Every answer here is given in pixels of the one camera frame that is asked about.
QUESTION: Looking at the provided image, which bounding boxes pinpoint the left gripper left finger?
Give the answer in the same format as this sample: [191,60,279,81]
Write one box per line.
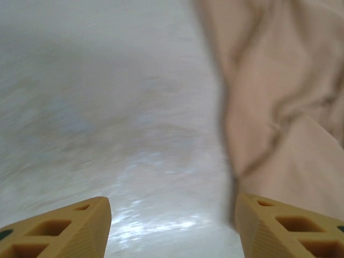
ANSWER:
[0,196,112,258]

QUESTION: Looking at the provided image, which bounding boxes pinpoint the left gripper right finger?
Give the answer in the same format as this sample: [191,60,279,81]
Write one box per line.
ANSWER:
[235,192,344,258]

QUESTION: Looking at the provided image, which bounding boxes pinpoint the tan t-shirt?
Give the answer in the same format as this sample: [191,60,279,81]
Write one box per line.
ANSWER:
[192,0,344,232]

